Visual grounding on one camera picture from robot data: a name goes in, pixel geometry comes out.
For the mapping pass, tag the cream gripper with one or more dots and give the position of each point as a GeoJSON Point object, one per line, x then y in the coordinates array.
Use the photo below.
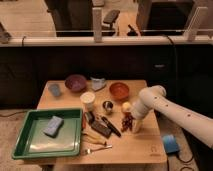
{"type": "Point", "coordinates": [136, 125]}

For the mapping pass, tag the purple grape bunch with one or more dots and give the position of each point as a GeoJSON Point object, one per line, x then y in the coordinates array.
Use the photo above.
{"type": "Point", "coordinates": [127, 123]}

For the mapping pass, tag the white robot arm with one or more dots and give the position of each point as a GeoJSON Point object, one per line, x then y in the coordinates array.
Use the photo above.
{"type": "Point", "coordinates": [154, 98]}

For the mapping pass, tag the red bowl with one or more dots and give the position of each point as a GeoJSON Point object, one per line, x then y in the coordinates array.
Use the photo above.
{"type": "Point", "coordinates": [119, 90]}

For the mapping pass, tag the purple bowl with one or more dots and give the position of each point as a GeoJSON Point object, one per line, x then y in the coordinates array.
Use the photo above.
{"type": "Point", "coordinates": [76, 82]}

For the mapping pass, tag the yellow orange fruit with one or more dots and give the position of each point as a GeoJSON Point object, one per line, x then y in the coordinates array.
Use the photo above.
{"type": "Point", "coordinates": [126, 108]}

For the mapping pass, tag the small metal cup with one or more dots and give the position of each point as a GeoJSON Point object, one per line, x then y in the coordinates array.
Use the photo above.
{"type": "Point", "coordinates": [107, 106]}

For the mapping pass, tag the silver fork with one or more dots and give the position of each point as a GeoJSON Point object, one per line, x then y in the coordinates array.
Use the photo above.
{"type": "Point", "coordinates": [89, 150]}

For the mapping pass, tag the dark rectangular block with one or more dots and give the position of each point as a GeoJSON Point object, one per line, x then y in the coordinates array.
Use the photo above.
{"type": "Point", "coordinates": [103, 130]}

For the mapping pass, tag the blue object on floor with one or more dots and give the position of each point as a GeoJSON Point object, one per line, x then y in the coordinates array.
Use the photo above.
{"type": "Point", "coordinates": [170, 144]}

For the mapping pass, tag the yellow banana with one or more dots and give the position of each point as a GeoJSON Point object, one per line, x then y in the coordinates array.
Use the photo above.
{"type": "Point", "coordinates": [93, 138]}

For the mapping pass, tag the white cup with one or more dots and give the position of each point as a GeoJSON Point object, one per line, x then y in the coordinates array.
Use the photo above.
{"type": "Point", "coordinates": [88, 99]}

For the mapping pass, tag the blue sponge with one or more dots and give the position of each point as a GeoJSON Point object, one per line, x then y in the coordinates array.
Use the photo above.
{"type": "Point", "coordinates": [53, 126]}

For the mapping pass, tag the blue cup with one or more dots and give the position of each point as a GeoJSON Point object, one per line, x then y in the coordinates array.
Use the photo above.
{"type": "Point", "coordinates": [55, 90]}

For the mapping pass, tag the green plastic tray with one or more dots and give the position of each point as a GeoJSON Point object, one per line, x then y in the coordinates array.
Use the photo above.
{"type": "Point", "coordinates": [32, 142]}

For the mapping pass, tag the black office chair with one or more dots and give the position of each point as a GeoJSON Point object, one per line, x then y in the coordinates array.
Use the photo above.
{"type": "Point", "coordinates": [110, 19]}

